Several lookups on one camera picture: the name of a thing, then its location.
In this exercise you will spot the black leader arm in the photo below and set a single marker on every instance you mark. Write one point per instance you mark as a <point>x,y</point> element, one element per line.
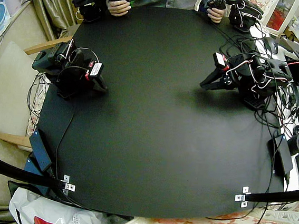
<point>243,15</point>
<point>90,8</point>

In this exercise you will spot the gray-sleeved forearm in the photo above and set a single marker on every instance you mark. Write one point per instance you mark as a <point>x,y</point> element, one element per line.
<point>205,1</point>

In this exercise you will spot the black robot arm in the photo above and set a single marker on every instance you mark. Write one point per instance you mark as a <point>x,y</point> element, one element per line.
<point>51,60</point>
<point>259,72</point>

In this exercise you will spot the gray-shirted person's left hand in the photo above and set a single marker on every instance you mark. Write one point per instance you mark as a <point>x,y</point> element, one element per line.
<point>216,14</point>

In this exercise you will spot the gray-shirted person's right hand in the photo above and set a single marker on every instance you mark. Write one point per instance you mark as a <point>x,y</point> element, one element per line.
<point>118,8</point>

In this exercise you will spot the black computer mouse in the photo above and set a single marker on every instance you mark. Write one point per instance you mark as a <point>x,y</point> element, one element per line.
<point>272,45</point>

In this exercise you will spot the black table mat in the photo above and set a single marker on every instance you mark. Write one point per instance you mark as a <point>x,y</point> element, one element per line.
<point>147,130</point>

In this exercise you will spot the beige seat cushion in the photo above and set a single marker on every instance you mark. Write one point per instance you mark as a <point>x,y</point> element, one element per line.
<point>6,90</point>

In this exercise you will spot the blue power adapter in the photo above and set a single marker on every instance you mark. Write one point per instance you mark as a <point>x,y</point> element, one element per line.
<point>39,150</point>

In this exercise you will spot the beige curtain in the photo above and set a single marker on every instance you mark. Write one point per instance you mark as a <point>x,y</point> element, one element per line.
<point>51,2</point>

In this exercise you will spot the black power brick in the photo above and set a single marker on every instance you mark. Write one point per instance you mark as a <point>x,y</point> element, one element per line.
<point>283,154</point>

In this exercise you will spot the black tape roll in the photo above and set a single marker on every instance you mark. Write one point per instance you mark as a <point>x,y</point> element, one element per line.
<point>293,145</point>

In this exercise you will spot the blue flat box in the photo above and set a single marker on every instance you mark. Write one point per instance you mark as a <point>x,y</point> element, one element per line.
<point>31,168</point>

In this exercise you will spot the pale pink appliance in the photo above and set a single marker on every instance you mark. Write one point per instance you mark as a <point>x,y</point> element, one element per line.
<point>14,1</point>

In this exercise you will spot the white plastic bag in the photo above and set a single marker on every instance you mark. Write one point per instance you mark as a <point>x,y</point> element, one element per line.
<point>50,211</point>

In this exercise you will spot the white shelf frame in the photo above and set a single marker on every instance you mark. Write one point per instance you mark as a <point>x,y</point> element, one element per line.
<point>270,7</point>

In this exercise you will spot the wooden chair frame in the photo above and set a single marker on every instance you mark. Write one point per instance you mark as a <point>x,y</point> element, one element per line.
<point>11,139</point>

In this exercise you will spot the small metal bracket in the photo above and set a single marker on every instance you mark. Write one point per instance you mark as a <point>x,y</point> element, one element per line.
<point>70,187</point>
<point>239,198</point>
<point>245,190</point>
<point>66,178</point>

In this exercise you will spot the black camera rig bar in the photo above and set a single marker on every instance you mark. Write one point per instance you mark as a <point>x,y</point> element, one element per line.
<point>276,196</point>
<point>14,169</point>

